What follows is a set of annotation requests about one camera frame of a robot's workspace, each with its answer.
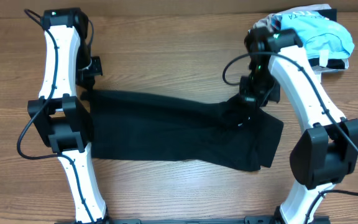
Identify black t-shirt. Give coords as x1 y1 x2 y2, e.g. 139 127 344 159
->
81 90 283 172

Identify beige folded garment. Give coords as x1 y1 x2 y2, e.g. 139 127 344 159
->
253 4 349 80

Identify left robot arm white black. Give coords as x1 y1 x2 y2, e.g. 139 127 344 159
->
24 7 109 223

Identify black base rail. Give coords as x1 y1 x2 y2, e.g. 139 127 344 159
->
106 215 278 224

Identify light blue folded garment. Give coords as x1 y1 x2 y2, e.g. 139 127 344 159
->
280 11 354 59

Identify black folded garment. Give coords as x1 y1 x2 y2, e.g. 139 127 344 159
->
308 9 346 70

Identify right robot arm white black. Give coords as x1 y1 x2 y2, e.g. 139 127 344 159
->
239 27 358 223

